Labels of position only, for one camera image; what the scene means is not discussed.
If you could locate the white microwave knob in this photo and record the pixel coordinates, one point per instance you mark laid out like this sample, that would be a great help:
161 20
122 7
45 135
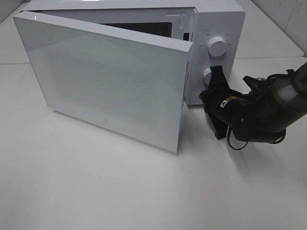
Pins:
206 76
217 45

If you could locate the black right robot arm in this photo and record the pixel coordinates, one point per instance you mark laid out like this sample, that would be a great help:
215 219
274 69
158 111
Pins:
263 114

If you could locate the white microwave oven body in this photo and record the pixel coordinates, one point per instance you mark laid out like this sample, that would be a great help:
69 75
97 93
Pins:
175 24

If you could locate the white microwave door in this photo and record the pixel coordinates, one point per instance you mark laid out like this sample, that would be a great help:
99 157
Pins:
126 81

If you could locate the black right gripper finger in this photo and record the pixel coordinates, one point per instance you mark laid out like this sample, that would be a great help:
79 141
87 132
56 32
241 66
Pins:
219 126
217 80

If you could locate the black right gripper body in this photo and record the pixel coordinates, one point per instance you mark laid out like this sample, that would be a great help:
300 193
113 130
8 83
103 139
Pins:
219 104

